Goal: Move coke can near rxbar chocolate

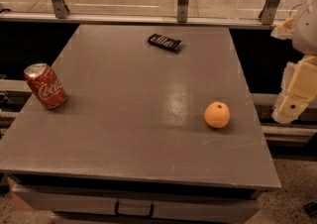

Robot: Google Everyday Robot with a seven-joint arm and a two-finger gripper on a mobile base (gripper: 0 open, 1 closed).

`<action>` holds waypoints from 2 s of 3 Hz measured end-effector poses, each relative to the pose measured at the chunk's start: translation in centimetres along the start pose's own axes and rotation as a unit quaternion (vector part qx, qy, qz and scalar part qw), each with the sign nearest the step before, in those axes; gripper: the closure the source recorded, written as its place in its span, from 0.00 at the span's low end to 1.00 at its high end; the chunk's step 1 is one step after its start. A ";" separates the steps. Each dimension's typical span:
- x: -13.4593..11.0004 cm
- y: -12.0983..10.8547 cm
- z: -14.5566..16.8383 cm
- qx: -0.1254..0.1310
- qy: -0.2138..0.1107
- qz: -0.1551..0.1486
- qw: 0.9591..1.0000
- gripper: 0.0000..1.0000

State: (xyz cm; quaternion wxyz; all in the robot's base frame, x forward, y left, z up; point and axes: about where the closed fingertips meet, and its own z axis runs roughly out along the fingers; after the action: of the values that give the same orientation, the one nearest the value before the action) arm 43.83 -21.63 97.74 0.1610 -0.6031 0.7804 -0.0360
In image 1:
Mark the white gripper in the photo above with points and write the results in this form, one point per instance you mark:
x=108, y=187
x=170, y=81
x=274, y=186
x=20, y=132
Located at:
x=306, y=30

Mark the red coke can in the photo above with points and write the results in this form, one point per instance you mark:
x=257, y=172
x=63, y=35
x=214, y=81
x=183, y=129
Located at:
x=44, y=83

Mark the black rxbar chocolate bar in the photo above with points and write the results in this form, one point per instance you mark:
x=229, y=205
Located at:
x=164, y=42

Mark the orange fruit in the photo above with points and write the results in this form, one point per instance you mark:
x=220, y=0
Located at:
x=217, y=115

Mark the right metal rail bracket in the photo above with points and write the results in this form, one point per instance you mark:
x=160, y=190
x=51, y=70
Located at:
x=268, y=12

